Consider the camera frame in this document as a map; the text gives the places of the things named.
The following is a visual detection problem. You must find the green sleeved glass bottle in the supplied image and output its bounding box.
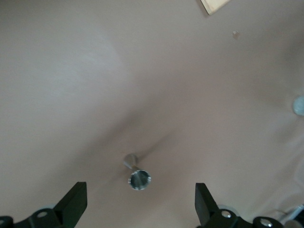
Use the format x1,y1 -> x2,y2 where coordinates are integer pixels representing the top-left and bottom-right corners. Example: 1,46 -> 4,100
292,95 -> 304,116

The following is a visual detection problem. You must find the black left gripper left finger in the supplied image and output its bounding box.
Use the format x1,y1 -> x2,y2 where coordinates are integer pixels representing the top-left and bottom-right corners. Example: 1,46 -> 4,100
0,181 -> 88,228

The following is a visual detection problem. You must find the brown table cover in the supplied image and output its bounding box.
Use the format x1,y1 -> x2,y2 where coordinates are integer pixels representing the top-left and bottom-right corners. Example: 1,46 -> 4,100
0,0 -> 304,228

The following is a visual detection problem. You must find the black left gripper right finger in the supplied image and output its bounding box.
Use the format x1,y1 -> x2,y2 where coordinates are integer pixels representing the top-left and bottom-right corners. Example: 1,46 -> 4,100
195,182 -> 286,228

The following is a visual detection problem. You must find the wooden cutting board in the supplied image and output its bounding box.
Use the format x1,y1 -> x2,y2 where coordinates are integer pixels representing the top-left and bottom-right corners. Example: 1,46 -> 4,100
196,0 -> 233,16

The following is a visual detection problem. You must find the steel jigger measuring cup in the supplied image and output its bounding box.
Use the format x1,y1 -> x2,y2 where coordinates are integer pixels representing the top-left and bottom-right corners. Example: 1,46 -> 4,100
123,153 -> 153,191

